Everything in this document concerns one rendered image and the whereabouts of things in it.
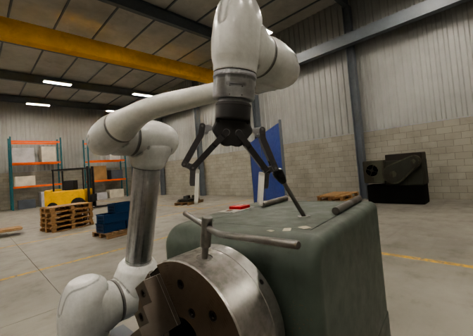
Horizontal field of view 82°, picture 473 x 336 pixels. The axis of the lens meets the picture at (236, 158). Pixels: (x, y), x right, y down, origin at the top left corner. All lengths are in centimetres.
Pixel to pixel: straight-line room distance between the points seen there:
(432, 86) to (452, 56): 95
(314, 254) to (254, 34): 45
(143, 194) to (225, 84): 63
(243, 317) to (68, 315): 71
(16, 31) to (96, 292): 1071
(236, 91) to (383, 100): 1060
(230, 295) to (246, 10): 52
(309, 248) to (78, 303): 78
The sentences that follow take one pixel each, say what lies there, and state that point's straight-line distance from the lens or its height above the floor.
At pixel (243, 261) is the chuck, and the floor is 121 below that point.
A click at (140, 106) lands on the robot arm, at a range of 80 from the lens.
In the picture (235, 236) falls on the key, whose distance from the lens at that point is 48.
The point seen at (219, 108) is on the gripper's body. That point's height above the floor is 153.
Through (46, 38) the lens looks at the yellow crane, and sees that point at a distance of 1158.
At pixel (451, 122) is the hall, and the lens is 1051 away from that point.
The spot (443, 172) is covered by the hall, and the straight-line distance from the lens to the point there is 1053.
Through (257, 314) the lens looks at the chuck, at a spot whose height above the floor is 114.
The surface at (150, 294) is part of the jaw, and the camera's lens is 62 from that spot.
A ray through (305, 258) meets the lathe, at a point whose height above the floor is 122.
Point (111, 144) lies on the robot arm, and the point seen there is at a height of 152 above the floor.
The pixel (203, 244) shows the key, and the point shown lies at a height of 127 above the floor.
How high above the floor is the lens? 141
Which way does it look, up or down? 2 degrees up
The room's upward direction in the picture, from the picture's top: 5 degrees counter-clockwise
